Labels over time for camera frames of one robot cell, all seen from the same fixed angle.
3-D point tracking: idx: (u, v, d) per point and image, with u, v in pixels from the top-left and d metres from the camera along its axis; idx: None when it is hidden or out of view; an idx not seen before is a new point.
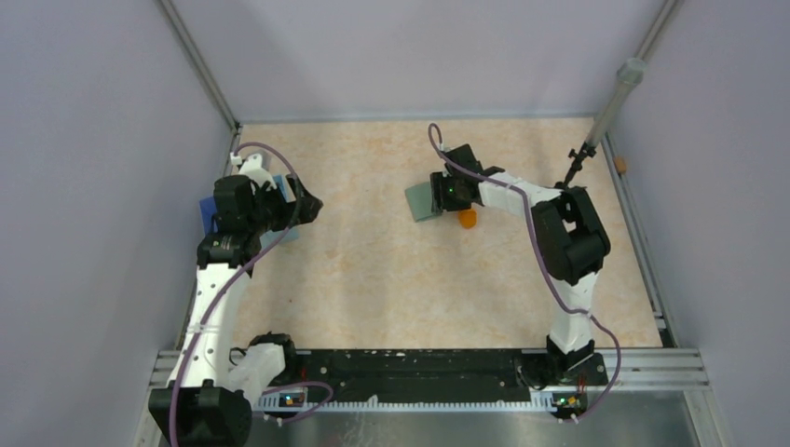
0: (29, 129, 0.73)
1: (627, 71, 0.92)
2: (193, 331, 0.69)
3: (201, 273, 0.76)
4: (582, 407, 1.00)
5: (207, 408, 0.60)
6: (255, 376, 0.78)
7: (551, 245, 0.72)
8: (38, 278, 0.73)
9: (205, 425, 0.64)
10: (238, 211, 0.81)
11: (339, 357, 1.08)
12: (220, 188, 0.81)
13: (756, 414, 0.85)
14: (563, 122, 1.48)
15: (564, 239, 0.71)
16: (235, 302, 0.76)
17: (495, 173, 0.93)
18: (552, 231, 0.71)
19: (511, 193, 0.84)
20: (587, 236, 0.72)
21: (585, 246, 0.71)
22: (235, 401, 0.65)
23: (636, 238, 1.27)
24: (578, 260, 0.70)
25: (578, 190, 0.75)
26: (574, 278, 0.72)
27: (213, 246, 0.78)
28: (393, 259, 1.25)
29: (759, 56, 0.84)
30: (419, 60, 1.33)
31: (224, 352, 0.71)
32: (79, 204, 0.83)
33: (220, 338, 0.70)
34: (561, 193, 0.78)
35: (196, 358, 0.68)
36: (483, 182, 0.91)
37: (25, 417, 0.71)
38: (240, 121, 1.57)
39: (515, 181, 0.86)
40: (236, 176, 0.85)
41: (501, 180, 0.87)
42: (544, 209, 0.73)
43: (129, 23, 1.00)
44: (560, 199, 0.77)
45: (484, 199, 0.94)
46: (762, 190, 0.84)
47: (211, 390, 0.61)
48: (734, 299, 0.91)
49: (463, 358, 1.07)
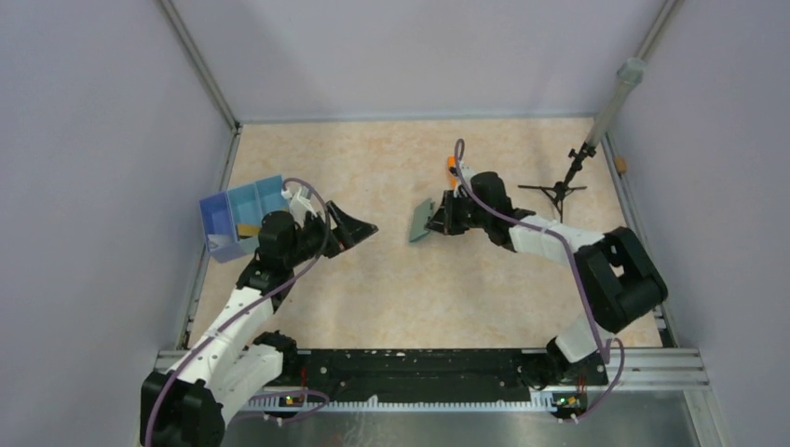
0: (29, 128, 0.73)
1: (627, 71, 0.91)
2: (207, 334, 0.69)
3: (235, 292, 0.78)
4: (583, 407, 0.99)
5: (189, 408, 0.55)
6: (244, 388, 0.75)
7: (600, 294, 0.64)
8: (37, 278, 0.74)
9: (178, 428, 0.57)
10: (277, 252, 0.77)
11: (339, 357, 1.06)
12: (262, 228, 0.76)
13: (756, 414, 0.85)
14: (563, 122, 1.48)
15: (611, 286, 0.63)
16: (252, 325, 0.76)
17: (525, 216, 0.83)
18: (602, 280, 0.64)
19: (547, 238, 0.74)
20: (638, 281, 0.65)
21: (636, 291, 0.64)
22: (214, 414, 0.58)
23: (636, 238, 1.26)
24: (633, 310, 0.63)
25: (625, 231, 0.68)
26: (624, 327, 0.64)
27: (253, 276, 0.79)
28: (393, 259, 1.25)
29: (760, 56, 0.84)
30: (419, 60, 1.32)
31: (224, 364, 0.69)
32: (78, 203, 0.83)
33: (228, 350, 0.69)
34: (605, 234, 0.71)
35: (198, 359, 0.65)
36: (513, 226, 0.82)
37: (26, 416, 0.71)
38: (240, 121, 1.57)
39: (550, 223, 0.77)
40: (279, 214, 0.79)
41: (535, 223, 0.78)
42: (589, 255, 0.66)
43: (129, 23, 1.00)
44: (605, 241, 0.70)
45: (516, 245, 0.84)
46: (761, 190, 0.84)
47: (198, 391, 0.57)
48: (734, 299, 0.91)
49: (463, 358, 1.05)
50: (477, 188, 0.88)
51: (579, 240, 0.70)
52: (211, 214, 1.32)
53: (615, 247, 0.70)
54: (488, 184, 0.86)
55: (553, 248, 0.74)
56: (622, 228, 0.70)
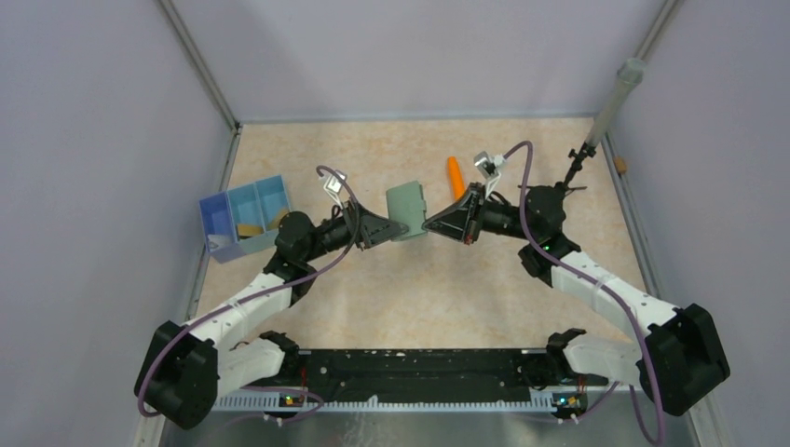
0: (30, 128, 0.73)
1: (627, 71, 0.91)
2: (226, 304, 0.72)
3: (259, 276, 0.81)
4: (582, 407, 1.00)
5: (191, 364, 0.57)
6: (242, 370, 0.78)
7: (666, 378, 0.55)
8: (36, 281, 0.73)
9: (172, 386, 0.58)
10: (299, 256, 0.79)
11: (339, 357, 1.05)
12: (279, 234, 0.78)
13: (756, 414, 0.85)
14: (563, 122, 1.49)
15: (678, 378, 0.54)
16: (267, 309, 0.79)
17: (570, 252, 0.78)
18: (673, 374, 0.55)
19: (603, 294, 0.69)
20: (703, 365, 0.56)
21: (701, 376, 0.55)
22: (211, 380, 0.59)
23: (636, 238, 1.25)
24: (697, 393, 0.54)
25: (698, 308, 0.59)
26: (683, 412, 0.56)
27: (281, 265, 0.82)
28: (393, 259, 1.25)
29: (760, 57, 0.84)
30: (420, 59, 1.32)
31: (233, 336, 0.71)
32: (77, 205, 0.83)
33: (240, 323, 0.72)
34: (674, 311, 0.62)
35: (212, 322, 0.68)
36: (556, 265, 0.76)
37: (27, 416, 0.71)
38: (240, 121, 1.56)
39: (606, 275, 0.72)
40: (296, 216, 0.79)
41: (585, 269, 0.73)
42: (660, 341, 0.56)
43: (127, 23, 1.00)
44: (673, 319, 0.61)
45: (555, 283, 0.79)
46: (762, 190, 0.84)
47: (205, 349, 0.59)
48: (735, 301, 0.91)
49: (463, 358, 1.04)
50: (534, 216, 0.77)
51: (647, 318, 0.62)
52: (211, 214, 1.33)
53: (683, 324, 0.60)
54: (551, 216, 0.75)
55: (606, 305, 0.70)
56: (695, 304, 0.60)
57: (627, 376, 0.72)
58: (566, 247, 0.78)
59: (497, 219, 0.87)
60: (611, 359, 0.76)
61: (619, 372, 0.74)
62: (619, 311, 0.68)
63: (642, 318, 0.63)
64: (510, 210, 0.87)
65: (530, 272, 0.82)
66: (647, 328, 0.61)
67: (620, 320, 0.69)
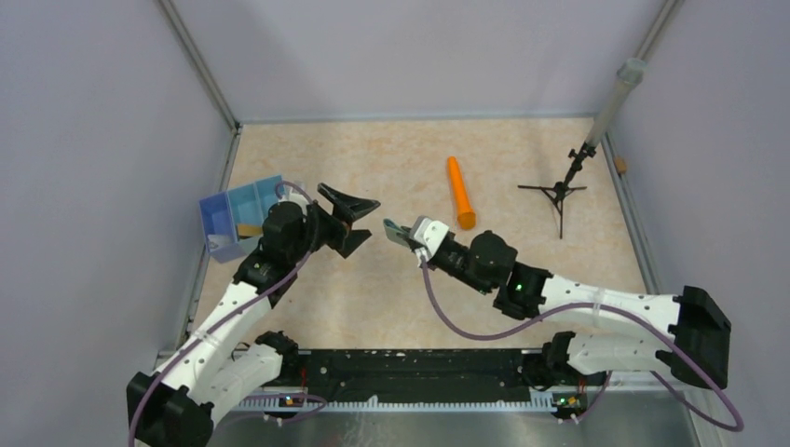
0: (30, 126, 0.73)
1: (627, 71, 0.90)
2: (195, 337, 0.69)
3: (230, 289, 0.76)
4: (582, 407, 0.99)
5: (170, 414, 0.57)
6: (238, 385, 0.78)
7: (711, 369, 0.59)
8: (35, 279, 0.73)
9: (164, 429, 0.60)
10: (282, 249, 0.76)
11: (339, 357, 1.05)
12: (269, 219, 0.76)
13: (755, 415, 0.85)
14: (563, 122, 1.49)
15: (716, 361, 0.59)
16: (247, 323, 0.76)
17: (547, 279, 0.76)
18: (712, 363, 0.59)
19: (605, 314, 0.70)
20: (715, 330, 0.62)
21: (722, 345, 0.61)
22: (201, 419, 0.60)
23: (636, 238, 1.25)
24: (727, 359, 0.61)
25: (691, 290, 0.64)
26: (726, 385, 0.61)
27: (252, 267, 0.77)
28: (393, 259, 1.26)
29: (760, 55, 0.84)
30: (420, 58, 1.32)
31: (212, 366, 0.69)
32: (77, 205, 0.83)
33: (215, 355, 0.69)
34: (673, 300, 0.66)
35: (185, 362, 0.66)
36: (543, 304, 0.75)
37: (26, 418, 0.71)
38: (240, 121, 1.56)
39: (593, 293, 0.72)
40: (291, 205, 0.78)
41: (570, 295, 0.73)
42: None
43: (129, 24, 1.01)
44: (680, 310, 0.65)
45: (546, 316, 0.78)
46: (763, 189, 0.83)
47: (181, 399, 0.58)
48: (735, 300, 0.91)
49: (463, 358, 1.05)
50: (492, 266, 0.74)
51: (661, 322, 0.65)
52: (211, 214, 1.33)
53: (688, 308, 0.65)
54: (504, 260, 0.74)
55: (616, 323, 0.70)
56: (687, 287, 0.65)
57: (651, 366, 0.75)
58: (535, 275, 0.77)
59: (451, 260, 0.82)
60: (626, 357, 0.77)
61: (638, 365, 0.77)
62: (631, 325, 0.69)
63: (657, 323, 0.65)
64: (464, 250, 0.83)
65: (518, 318, 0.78)
66: (667, 330, 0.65)
67: (632, 331, 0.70)
